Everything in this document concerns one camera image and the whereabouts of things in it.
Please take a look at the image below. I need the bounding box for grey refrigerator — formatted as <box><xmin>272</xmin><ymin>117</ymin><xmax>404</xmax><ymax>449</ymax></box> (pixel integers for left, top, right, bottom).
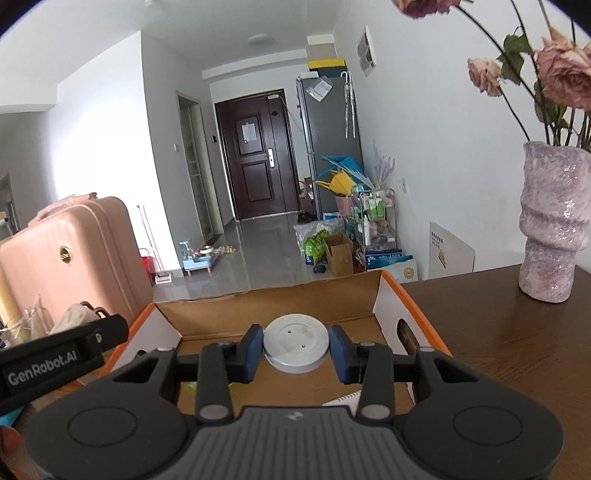
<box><xmin>296</xmin><ymin>71</ymin><xmax>365</xmax><ymax>222</ymax></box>

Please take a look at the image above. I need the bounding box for dark brown entrance door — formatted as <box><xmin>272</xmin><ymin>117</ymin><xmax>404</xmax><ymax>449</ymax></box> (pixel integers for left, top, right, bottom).
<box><xmin>215</xmin><ymin>89</ymin><xmax>301</xmax><ymax>221</ymax></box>

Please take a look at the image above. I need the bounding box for metal wire rack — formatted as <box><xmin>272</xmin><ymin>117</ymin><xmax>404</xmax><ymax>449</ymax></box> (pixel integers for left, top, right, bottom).
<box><xmin>353</xmin><ymin>188</ymin><xmax>399</xmax><ymax>264</ymax></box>

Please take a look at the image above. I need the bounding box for bunch of dried pink roses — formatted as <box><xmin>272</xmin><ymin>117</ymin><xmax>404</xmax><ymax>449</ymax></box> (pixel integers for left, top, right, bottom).
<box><xmin>392</xmin><ymin>0</ymin><xmax>591</xmax><ymax>151</ymax></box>

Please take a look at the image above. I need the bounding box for paper sheet on refrigerator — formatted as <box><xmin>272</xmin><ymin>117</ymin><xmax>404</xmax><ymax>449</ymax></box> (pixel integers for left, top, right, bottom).
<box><xmin>305</xmin><ymin>76</ymin><xmax>334</xmax><ymax>101</ymax></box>

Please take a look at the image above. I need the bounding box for red cardboard box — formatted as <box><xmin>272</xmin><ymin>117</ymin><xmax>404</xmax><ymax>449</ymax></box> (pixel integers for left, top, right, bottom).
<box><xmin>76</xmin><ymin>270</ymin><xmax>458</xmax><ymax>416</ymax></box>

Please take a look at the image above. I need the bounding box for glass interior door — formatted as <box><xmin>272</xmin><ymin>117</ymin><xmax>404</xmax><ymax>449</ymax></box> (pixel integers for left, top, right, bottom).
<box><xmin>177</xmin><ymin>90</ymin><xmax>218</xmax><ymax>243</ymax></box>

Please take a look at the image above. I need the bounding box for white wall electrical panel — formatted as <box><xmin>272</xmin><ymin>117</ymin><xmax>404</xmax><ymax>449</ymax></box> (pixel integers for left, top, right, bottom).
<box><xmin>357</xmin><ymin>25</ymin><xmax>378</xmax><ymax>77</ymax></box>

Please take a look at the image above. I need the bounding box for small brown cardboard box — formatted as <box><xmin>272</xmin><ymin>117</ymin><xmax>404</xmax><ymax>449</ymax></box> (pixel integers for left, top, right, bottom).
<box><xmin>323</xmin><ymin>233</ymin><xmax>355</xmax><ymax>278</ymax></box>

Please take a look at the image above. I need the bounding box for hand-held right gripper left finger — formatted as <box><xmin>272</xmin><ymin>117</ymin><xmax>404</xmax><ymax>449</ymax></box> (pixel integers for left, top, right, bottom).
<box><xmin>110</xmin><ymin>324</ymin><xmax>265</xmax><ymax>424</ymax></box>

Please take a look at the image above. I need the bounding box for white mop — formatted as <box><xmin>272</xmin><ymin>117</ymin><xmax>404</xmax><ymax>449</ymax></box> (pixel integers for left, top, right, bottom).
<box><xmin>137</xmin><ymin>203</ymin><xmax>172</xmax><ymax>283</ymax></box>

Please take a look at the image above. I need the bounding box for light blue toy set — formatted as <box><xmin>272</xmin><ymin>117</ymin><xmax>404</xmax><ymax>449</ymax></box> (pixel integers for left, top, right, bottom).
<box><xmin>181</xmin><ymin>240</ymin><xmax>219</xmax><ymax>278</ymax></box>

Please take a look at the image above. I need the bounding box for blue plastic stool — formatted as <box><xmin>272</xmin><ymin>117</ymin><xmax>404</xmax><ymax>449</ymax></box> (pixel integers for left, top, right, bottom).
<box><xmin>322</xmin><ymin>156</ymin><xmax>364</xmax><ymax>185</ymax></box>

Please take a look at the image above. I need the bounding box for clear folded umbrella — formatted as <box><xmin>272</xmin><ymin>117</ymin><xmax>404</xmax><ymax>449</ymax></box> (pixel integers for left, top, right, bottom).
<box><xmin>341</xmin><ymin>71</ymin><xmax>358</xmax><ymax>138</ymax></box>

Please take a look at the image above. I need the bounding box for blue and white carton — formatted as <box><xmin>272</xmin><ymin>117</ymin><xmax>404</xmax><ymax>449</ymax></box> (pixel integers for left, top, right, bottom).
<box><xmin>365</xmin><ymin>249</ymin><xmax>419</xmax><ymax>283</ymax></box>

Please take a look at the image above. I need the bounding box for yellow plastic stool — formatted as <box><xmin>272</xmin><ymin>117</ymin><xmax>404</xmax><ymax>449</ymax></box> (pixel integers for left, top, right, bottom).
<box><xmin>314</xmin><ymin>170</ymin><xmax>357</xmax><ymax>195</ymax></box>

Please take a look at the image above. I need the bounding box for pale dried grass bouquet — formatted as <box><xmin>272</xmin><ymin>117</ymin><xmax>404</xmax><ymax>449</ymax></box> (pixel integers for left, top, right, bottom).
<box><xmin>372</xmin><ymin>138</ymin><xmax>398</xmax><ymax>190</ymax></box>

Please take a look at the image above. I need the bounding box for pink hard suitcase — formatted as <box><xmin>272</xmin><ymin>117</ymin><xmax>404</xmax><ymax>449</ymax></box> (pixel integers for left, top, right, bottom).
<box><xmin>0</xmin><ymin>194</ymin><xmax>155</xmax><ymax>342</ymax></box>

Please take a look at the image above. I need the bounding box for green filled plastic bag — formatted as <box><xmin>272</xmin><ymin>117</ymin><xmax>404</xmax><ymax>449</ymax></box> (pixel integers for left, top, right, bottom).
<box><xmin>295</xmin><ymin>220</ymin><xmax>345</xmax><ymax>268</ymax></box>

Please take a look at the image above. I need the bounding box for white leaning board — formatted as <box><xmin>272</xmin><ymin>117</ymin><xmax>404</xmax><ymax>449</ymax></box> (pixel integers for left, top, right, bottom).
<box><xmin>428</xmin><ymin>222</ymin><xmax>476</xmax><ymax>280</ymax></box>

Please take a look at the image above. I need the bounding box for pale purple ceramic vase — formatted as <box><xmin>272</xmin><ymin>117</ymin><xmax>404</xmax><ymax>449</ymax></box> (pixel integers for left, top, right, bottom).
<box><xmin>518</xmin><ymin>141</ymin><xmax>591</xmax><ymax>304</ymax></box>

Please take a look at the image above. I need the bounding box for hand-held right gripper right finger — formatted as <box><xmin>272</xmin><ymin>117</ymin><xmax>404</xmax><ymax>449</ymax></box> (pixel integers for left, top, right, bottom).
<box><xmin>329</xmin><ymin>325</ymin><xmax>482</xmax><ymax>424</ymax></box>

